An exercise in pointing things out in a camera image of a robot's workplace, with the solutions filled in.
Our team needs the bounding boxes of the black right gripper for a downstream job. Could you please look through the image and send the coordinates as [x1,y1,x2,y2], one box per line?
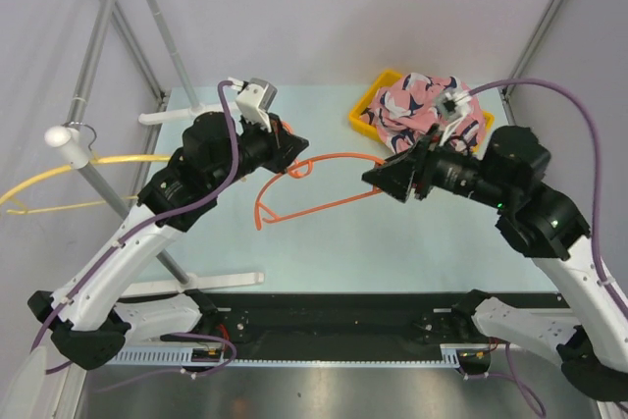
[361,123,514,211]

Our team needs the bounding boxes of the orange plastic hanger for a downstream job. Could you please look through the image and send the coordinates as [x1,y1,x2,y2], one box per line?
[253,151,384,231]

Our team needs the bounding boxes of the pink shark print shorts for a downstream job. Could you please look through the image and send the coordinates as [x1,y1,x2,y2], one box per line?
[360,73,487,158]

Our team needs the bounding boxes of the yellow plastic hanger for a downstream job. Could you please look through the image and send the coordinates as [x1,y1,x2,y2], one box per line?
[1,154,169,216]

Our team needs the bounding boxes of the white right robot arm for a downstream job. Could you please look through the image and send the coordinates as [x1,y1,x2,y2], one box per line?
[362,126,627,402]

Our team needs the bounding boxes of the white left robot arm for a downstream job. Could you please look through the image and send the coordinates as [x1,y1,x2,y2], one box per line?
[28,112,309,370]

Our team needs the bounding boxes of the yellow plastic tray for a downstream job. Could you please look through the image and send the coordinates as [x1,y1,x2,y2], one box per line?
[348,69,495,153]

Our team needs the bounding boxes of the grey metal clothes rack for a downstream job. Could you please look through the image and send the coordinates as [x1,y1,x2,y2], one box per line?
[42,0,266,295]

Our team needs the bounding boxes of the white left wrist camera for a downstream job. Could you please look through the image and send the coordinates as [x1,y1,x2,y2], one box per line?
[234,78,277,132]

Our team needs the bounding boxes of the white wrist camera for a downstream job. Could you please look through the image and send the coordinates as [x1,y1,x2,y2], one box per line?
[435,88,472,146]
[234,78,277,132]

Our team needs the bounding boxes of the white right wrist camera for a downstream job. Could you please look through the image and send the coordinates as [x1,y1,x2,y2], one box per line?
[435,88,472,146]

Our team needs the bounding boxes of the white slotted cable duct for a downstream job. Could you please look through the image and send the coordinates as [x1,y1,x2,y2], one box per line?
[107,344,495,372]

